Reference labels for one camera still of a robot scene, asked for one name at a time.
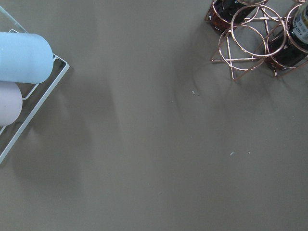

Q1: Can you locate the copper wire bottle rack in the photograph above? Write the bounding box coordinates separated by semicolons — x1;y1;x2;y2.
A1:
205;0;308;81

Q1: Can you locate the right tea bottle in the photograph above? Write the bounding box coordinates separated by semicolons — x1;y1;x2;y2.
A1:
208;0;255;32

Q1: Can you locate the pink cup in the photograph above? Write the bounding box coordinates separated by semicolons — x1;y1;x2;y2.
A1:
0;81;23;127

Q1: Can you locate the white wire cup rack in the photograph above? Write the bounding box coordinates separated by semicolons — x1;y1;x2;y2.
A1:
0;8;70;161

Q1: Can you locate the front tea bottle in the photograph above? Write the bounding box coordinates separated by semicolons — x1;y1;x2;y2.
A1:
266;1;308;70

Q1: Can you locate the light blue cup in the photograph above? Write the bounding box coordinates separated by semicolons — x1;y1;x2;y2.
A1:
0;32;54;84

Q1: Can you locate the tea bottle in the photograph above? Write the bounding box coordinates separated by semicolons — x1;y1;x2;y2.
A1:
208;0;255;32
266;1;308;70

